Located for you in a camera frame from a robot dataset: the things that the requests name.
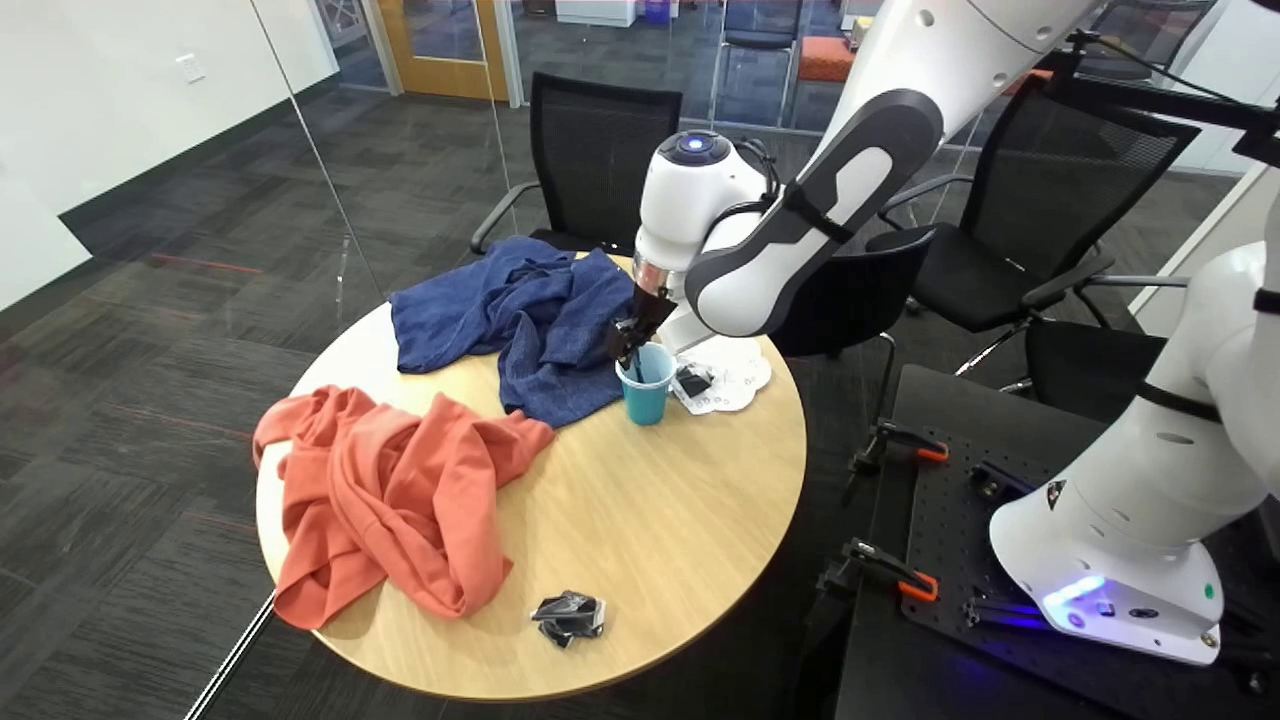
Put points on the orange black clamp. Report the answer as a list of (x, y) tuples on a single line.
[(866, 558), (896, 441)]

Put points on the black mesh office chair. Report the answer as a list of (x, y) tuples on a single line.
[(588, 154)]

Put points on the small black folded object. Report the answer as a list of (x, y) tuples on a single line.
[(691, 382)]

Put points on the orange black clamp lower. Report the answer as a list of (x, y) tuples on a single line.
[(866, 558)]

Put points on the dark blue cloth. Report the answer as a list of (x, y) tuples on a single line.
[(539, 309)]

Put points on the round wooden table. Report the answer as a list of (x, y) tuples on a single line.
[(668, 527)]

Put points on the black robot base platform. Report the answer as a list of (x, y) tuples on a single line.
[(1079, 570)]

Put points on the black office chair right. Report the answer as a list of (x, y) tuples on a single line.
[(1049, 181)]

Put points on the black crumpled binder clip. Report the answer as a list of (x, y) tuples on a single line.
[(569, 616)]

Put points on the white paper doily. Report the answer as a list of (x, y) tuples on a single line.
[(739, 373)]

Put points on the orange cloth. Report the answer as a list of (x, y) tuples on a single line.
[(388, 499)]

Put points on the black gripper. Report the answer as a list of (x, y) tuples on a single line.
[(650, 304)]

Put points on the orange black clamp upper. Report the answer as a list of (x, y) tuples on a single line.
[(896, 441)]

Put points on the light blue plastic cup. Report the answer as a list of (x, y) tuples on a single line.
[(647, 382)]

